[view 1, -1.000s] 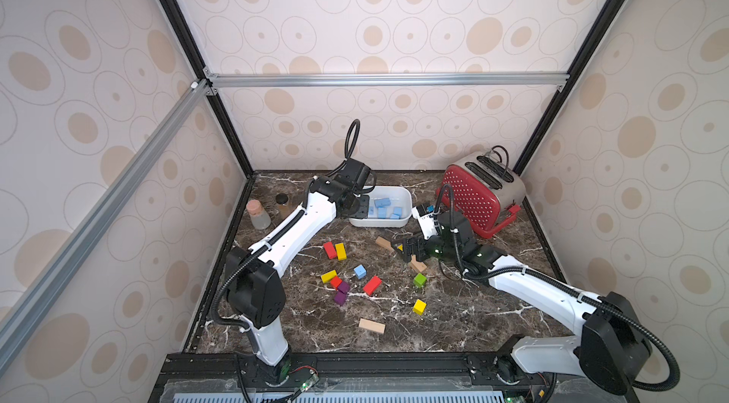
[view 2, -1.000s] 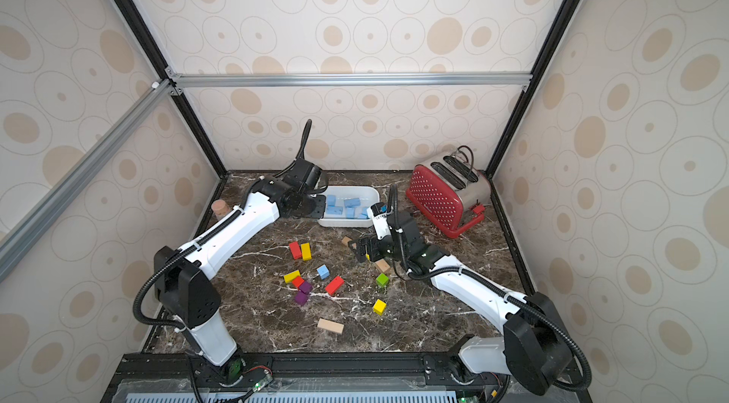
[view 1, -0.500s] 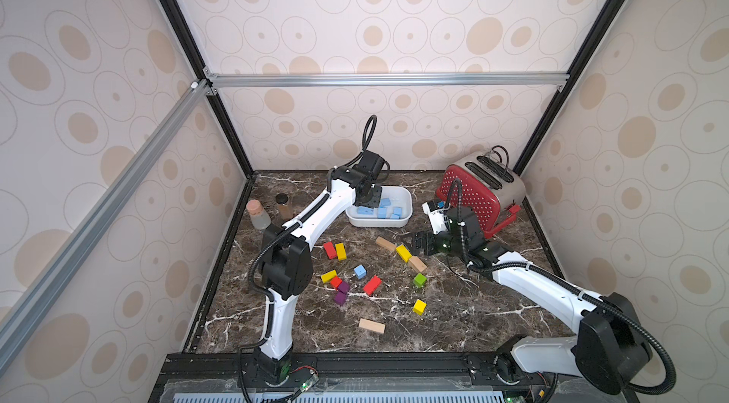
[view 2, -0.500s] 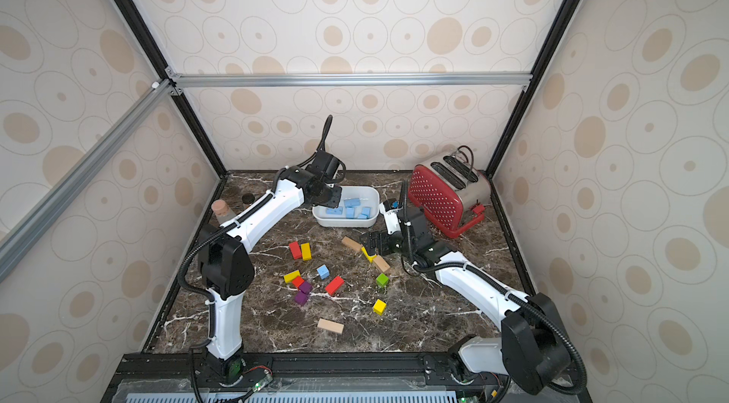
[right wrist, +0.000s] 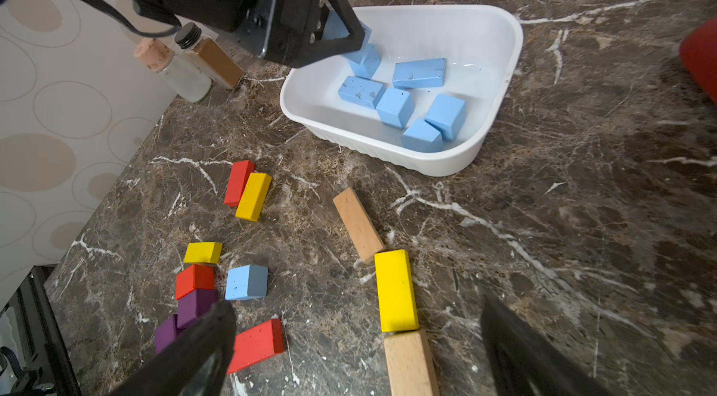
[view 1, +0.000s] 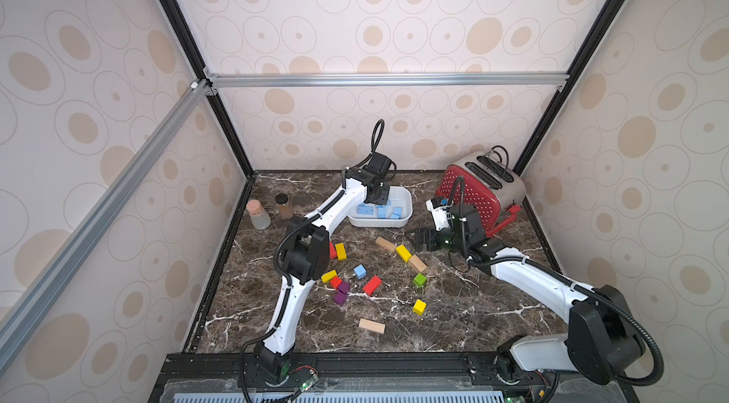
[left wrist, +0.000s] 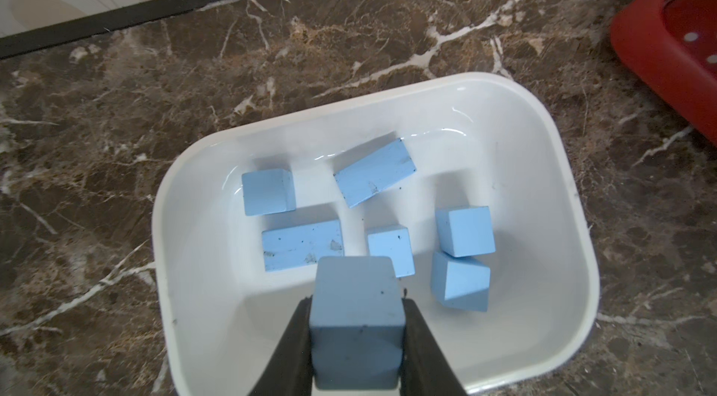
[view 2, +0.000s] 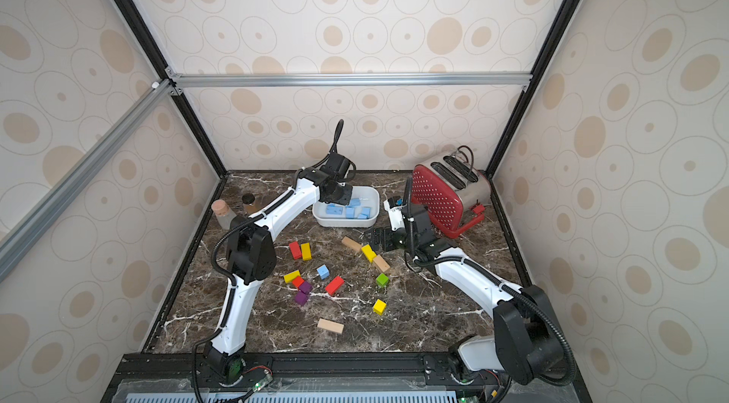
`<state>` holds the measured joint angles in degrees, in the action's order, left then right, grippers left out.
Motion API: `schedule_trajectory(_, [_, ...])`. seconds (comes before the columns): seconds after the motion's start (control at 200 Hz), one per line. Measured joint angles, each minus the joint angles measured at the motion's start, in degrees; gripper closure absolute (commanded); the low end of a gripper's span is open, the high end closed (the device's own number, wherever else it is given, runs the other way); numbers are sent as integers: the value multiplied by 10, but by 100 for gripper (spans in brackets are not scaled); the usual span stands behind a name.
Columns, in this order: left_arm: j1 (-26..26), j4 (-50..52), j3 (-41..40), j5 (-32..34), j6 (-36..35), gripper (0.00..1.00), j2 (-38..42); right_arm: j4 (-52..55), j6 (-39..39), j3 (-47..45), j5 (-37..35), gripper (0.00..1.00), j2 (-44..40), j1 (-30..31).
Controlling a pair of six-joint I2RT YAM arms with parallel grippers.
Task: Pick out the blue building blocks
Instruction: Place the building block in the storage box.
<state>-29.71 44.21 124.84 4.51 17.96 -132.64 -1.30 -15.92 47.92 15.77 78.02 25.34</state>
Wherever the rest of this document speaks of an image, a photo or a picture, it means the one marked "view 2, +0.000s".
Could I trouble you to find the white plastic tub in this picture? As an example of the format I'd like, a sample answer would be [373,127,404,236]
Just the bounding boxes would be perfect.
[312,186,381,228]

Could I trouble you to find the pink lid glass jar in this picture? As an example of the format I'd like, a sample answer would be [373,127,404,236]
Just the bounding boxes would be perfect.
[211,199,237,230]

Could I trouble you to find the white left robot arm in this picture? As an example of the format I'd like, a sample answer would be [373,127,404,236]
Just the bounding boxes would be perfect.
[191,120,356,402]

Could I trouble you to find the natural wood block middle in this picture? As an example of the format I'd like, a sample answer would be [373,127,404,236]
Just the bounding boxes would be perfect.
[372,255,390,273]

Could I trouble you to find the small red cube left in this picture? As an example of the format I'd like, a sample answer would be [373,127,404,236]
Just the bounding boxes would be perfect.
[292,276,305,288]

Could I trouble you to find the long red block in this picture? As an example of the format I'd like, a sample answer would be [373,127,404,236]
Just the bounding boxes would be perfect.
[325,276,345,297]

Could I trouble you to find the green cube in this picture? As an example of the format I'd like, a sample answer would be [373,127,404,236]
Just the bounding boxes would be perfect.
[376,273,389,288]

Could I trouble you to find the silver horizontal frame bar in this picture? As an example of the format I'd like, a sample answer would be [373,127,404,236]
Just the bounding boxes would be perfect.
[171,72,533,89]

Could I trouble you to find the black lid spice jar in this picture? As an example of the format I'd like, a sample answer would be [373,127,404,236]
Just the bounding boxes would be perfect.
[241,192,261,216]

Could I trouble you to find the silver left frame bar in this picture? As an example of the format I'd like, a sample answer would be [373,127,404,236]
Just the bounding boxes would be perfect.
[1,79,173,279]

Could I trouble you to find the yellow block centre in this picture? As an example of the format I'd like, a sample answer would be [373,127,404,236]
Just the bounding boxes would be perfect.
[362,245,378,264]

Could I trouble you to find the purple block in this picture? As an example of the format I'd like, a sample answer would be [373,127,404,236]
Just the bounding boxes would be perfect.
[294,281,312,306]

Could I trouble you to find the yellow cube left cluster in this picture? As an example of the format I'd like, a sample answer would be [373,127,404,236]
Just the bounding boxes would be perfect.
[284,270,301,283]

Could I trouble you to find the red flat block left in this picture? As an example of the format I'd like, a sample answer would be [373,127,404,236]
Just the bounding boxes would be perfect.
[289,242,302,260]

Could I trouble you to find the blue cube left cluster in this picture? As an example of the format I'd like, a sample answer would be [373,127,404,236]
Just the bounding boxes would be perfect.
[317,266,330,280]

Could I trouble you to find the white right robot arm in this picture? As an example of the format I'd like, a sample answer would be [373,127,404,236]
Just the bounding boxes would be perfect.
[380,178,578,402]

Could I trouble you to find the yellow flat block left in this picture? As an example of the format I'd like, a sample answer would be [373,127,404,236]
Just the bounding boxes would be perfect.
[300,243,312,262]

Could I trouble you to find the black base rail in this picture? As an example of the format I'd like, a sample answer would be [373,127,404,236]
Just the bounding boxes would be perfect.
[102,352,590,402]

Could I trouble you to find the small yellow cube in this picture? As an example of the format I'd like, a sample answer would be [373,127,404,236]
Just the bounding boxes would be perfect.
[372,300,387,316]

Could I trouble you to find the natural wood flat block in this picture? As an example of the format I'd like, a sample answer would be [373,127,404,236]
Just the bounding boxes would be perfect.
[317,319,344,335]

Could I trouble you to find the red polka dot toaster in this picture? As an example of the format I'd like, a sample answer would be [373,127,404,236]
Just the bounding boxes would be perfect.
[412,145,492,239]

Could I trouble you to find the natural wood block rear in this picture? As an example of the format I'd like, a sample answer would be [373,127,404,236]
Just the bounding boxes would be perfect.
[342,237,362,251]

